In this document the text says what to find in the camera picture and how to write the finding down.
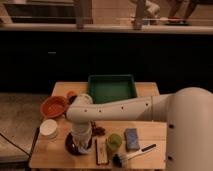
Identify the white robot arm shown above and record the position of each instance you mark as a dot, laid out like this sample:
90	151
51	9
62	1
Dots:
187	112

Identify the orange bowl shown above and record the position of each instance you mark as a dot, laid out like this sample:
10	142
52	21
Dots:
53	106

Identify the green plastic tray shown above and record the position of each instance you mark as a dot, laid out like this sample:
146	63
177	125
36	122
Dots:
110	88

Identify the brown rectangular block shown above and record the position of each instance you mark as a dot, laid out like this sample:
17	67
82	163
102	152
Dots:
101	152

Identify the white cup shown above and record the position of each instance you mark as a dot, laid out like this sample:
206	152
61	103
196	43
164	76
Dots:
49	128

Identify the dark purple bowl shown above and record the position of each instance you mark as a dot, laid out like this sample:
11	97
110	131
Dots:
70	146

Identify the brown crumpled towel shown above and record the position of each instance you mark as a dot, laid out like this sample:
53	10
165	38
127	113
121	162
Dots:
96	130

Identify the dish brush white handle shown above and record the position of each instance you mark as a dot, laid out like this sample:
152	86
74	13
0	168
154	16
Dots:
120	159

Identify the green cup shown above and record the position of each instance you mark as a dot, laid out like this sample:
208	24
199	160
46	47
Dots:
113	142

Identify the blue sponge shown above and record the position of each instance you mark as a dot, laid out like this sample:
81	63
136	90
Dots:
131	138

